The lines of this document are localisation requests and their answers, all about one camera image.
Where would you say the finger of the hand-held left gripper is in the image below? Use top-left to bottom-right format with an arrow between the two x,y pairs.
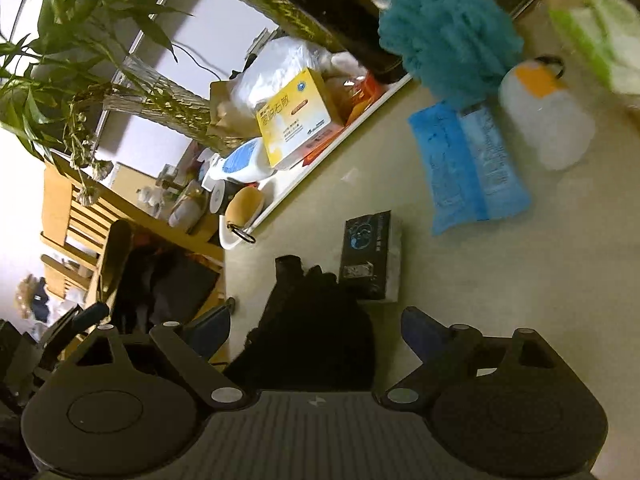
37,301 -> 111,362

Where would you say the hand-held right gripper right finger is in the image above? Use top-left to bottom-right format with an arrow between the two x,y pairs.
375,305 -> 589,412

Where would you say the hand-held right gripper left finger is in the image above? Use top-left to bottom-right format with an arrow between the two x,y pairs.
45,304 -> 252,409

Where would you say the black glove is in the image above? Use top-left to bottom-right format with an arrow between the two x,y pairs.
225,255 -> 376,392

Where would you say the teal bath pouf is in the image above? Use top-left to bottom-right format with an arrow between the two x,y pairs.
377,0 -> 525,111

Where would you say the black cloth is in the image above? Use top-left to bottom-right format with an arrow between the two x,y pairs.
107,240 -> 223,331

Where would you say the black printed pack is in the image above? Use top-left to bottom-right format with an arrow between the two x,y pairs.
339,210 -> 403,303

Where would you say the wooden chair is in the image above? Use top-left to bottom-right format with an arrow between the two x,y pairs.
40,165 -> 133,306

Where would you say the wooden side table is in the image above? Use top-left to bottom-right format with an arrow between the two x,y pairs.
110,160 -> 226,261

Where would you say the blue plastic packet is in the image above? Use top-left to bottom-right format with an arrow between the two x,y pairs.
407,101 -> 532,237

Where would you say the white lotion bottle blue label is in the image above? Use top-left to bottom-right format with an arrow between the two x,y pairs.
207,137 -> 273,183

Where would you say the white tray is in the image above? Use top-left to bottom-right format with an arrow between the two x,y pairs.
218,72 -> 413,251

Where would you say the yellow medicine box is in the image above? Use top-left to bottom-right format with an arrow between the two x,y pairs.
256,67 -> 346,170

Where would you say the orange snack packet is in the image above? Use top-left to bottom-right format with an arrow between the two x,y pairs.
345,72 -> 386,116

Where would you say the white bottle orange label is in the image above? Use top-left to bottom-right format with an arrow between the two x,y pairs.
498,55 -> 597,171

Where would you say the white plastic bag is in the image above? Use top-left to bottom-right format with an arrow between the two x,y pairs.
235,37 -> 326,116

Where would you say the tan plush keychain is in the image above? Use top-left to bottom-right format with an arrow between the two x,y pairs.
225,186 -> 266,244

